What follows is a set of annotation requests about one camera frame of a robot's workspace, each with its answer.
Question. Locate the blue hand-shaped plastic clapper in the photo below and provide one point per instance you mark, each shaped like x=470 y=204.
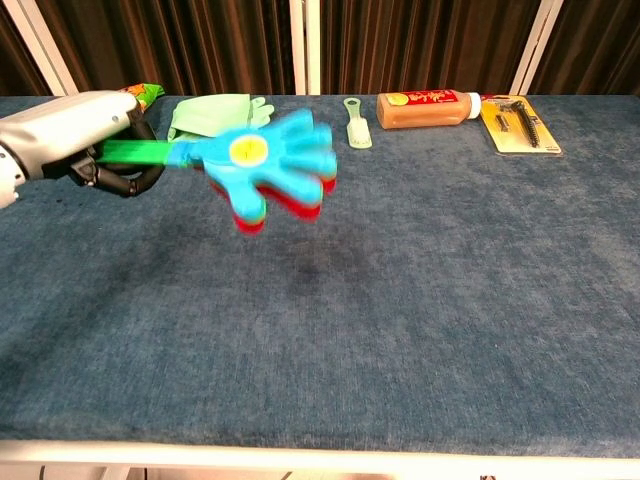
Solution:
x=270 y=160

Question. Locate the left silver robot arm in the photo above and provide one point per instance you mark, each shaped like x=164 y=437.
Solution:
x=7 y=175

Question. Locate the blue felt table mat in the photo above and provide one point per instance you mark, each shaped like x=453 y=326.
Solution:
x=375 y=300

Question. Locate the pale green plastic brush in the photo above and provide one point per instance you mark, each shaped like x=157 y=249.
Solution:
x=359 y=132

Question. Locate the brown drink bottle red label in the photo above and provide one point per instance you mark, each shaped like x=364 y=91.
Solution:
x=425 y=112

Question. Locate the green rubber glove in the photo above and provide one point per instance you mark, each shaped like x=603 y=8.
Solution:
x=210 y=115

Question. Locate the white table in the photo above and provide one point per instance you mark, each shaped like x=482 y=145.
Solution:
x=320 y=457

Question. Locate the green orange snack bag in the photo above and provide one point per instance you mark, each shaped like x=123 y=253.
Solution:
x=147 y=95

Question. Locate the dark brown pleated curtain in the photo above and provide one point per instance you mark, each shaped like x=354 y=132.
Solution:
x=200 y=45

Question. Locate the yellow razor blister pack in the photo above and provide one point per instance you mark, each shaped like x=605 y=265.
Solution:
x=520 y=127

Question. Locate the white frame post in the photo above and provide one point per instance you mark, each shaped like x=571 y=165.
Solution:
x=305 y=45
x=535 y=50
x=47 y=55

